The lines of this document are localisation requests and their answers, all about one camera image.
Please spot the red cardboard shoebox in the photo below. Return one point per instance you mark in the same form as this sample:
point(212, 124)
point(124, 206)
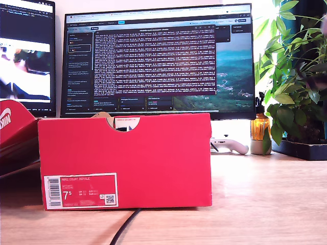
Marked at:
point(140, 163)

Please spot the red shoebox lid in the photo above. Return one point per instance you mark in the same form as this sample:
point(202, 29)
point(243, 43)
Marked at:
point(15, 137)

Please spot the large black computer monitor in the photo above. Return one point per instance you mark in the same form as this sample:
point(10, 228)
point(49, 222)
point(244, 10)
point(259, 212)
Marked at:
point(153, 63)

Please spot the white game controller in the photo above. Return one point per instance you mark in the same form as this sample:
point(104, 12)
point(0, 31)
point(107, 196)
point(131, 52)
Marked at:
point(237, 148)

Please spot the amber pump bottle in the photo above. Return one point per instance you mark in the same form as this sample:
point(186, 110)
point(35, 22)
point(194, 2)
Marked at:
point(259, 127)

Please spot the pale grey pot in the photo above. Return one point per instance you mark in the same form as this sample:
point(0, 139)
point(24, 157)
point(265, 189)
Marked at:
point(256, 148)

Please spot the green leafy houseplant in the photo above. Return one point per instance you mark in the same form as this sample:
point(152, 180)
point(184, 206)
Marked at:
point(293, 112)

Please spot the small black computer monitor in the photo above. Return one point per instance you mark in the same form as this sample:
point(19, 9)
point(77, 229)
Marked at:
point(25, 25)

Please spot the dark teal curtain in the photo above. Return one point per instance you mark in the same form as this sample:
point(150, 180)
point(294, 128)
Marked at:
point(311, 7)

